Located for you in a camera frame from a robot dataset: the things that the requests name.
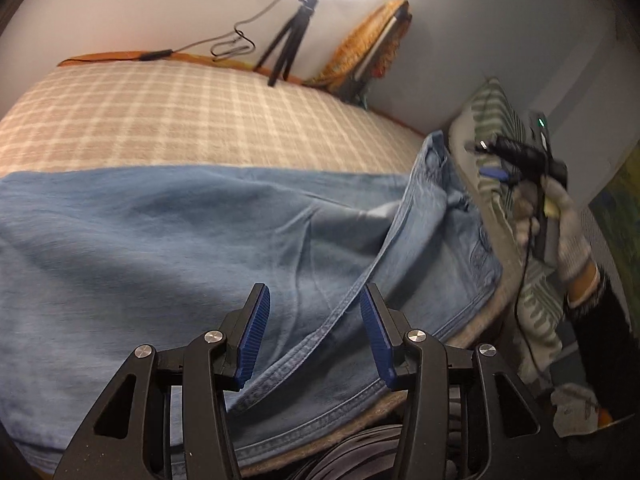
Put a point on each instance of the white crumpled cloth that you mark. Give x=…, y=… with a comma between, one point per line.
x=570, y=410

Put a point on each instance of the green striped pillow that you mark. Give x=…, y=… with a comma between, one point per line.
x=492, y=105

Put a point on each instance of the small black tripod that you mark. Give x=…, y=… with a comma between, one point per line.
x=300, y=20

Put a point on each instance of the beige checked blanket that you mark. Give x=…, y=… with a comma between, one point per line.
x=150, y=110

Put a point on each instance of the green yellow printed cloth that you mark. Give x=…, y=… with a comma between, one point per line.
x=620, y=220

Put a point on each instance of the orange bed sheet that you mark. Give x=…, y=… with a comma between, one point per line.
x=100, y=56

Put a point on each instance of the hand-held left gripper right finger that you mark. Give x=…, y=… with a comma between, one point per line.
x=375, y=340

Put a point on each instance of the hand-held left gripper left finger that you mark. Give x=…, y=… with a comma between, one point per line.
x=252, y=340

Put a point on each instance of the person's right hand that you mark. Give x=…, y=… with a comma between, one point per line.
x=572, y=240

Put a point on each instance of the blue denim pants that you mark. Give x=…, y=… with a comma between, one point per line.
x=150, y=240

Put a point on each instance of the person's right forearm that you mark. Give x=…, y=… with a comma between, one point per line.
x=585, y=290

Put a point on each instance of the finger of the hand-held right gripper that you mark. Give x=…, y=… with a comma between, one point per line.
x=510, y=150
x=495, y=175

